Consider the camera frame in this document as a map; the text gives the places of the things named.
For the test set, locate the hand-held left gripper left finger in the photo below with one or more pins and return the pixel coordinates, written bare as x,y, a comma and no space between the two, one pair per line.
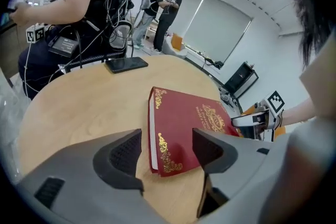
102,165

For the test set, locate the grey floor equipment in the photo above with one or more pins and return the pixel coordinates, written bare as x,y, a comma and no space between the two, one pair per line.
227,98

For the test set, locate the black box device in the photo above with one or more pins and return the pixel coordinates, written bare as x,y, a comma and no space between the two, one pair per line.
64,46

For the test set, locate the oval wooden table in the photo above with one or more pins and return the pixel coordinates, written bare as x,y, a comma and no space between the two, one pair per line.
92,107

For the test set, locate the grey roller blind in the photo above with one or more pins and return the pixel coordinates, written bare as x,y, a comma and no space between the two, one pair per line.
218,29

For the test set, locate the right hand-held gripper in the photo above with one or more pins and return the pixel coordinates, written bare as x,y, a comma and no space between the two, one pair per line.
275,103

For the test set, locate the red book with gold print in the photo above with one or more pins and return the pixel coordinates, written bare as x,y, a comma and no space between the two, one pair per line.
183,118

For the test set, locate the person's right forearm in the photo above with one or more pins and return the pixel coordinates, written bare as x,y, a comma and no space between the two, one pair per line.
296,112

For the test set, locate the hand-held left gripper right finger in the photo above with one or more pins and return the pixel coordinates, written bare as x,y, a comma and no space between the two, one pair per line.
225,157

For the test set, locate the black bag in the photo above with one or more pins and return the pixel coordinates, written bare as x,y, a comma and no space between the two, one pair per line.
216,63

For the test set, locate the white beanbag seat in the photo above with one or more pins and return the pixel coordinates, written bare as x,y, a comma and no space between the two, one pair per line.
181,53

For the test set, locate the black phone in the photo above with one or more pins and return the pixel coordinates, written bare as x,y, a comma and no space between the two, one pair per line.
126,64

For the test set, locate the orange square cushion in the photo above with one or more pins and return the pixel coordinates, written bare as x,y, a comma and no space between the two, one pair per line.
176,42

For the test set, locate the dark wooden counter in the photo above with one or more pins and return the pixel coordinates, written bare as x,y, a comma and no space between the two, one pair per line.
10,52

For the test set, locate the black cabinet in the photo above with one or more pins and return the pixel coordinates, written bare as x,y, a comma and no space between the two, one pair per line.
241,80

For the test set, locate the black chair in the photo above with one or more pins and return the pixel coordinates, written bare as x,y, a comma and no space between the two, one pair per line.
105,56

